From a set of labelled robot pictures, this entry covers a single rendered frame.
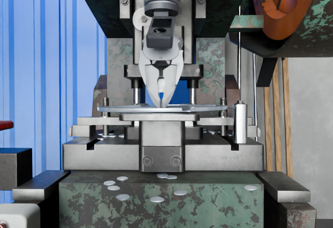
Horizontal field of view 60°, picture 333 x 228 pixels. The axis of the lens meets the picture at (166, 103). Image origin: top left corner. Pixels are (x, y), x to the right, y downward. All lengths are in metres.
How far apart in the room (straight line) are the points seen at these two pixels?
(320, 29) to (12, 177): 0.69
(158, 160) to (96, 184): 0.13
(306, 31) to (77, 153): 0.57
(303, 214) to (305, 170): 1.62
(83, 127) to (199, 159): 0.32
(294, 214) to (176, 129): 0.27
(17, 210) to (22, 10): 1.80
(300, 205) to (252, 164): 0.15
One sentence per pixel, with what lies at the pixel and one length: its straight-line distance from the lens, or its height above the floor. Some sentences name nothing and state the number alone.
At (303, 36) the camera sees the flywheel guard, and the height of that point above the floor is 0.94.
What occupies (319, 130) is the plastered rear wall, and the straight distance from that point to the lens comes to 2.18.
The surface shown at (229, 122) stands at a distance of 0.78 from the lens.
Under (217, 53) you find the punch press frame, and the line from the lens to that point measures 0.98.
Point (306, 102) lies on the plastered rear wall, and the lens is 2.13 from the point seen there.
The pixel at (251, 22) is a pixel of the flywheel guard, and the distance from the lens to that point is 0.95.
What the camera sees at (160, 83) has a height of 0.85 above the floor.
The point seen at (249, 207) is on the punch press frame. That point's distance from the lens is 0.60.
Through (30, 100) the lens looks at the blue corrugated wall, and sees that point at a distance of 2.12.
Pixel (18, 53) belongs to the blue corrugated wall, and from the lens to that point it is 2.18.
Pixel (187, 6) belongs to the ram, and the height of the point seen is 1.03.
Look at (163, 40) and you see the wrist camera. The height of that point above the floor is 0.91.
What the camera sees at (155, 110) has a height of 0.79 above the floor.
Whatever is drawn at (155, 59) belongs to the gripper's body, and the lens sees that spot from 0.58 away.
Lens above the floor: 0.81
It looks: 1 degrees down
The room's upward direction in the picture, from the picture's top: straight up
